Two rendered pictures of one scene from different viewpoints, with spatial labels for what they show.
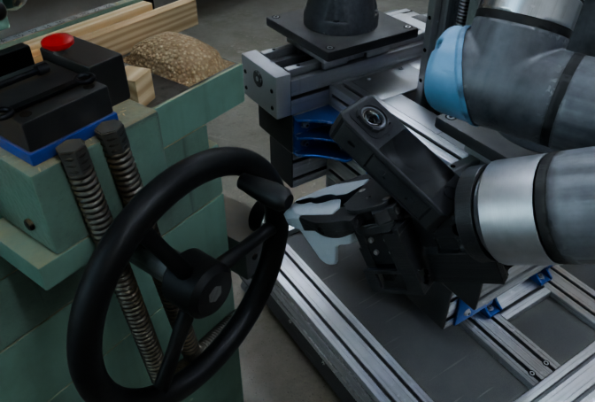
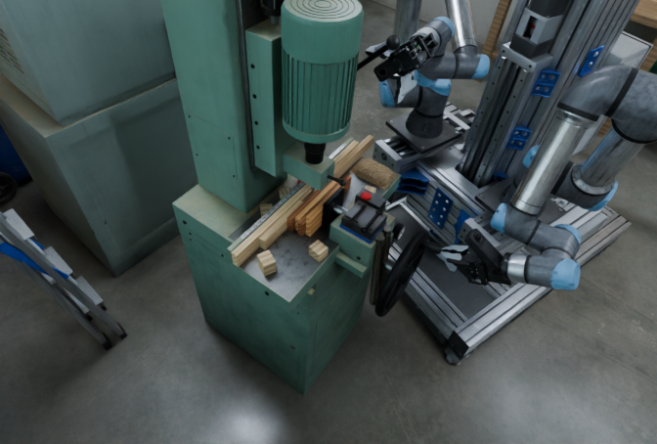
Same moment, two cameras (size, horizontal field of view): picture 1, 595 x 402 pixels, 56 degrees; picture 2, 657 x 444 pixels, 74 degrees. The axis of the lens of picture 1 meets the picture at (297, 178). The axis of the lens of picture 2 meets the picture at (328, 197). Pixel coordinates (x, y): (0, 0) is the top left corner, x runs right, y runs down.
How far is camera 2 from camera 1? 0.85 m
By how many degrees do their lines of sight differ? 11
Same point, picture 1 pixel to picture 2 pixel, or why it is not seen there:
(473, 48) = (508, 216)
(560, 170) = (531, 263)
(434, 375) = (453, 292)
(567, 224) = (531, 277)
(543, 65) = (528, 226)
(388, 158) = (483, 250)
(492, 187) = (512, 264)
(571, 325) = not seen: hidden behind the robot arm
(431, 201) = (494, 263)
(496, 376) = (480, 292)
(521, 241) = (519, 279)
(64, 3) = not seen: hidden behind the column
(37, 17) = not seen: hidden behind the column
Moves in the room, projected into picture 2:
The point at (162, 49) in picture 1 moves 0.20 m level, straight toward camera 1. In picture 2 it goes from (372, 171) to (395, 217)
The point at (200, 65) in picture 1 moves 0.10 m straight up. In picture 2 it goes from (388, 179) to (393, 156)
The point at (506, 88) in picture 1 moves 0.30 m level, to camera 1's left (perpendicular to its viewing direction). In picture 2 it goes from (517, 230) to (404, 228)
